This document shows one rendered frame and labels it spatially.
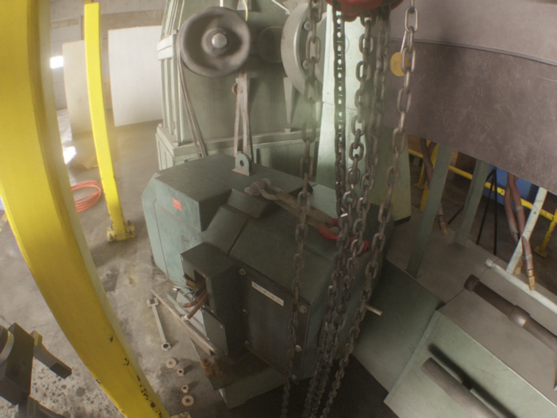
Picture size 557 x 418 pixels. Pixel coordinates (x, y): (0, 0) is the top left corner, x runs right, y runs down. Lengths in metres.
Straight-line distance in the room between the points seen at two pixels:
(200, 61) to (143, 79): 5.18
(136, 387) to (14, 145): 0.58
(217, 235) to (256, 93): 0.85
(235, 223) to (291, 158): 0.88
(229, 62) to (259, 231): 0.76
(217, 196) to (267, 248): 0.21
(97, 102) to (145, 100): 4.30
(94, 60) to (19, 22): 1.69
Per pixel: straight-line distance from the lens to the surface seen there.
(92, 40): 2.14
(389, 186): 0.38
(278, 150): 1.52
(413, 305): 1.08
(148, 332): 1.63
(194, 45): 1.21
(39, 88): 0.45
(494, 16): 0.84
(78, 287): 0.55
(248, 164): 0.89
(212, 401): 1.35
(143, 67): 6.36
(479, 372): 0.98
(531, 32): 0.80
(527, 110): 0.76
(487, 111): 0.80
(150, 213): 1.07
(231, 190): 0.81
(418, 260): 1.00
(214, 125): 1.39
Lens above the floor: 1.20
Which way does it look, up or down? 28 degrees down
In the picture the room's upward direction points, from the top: 2 degrees clockwise
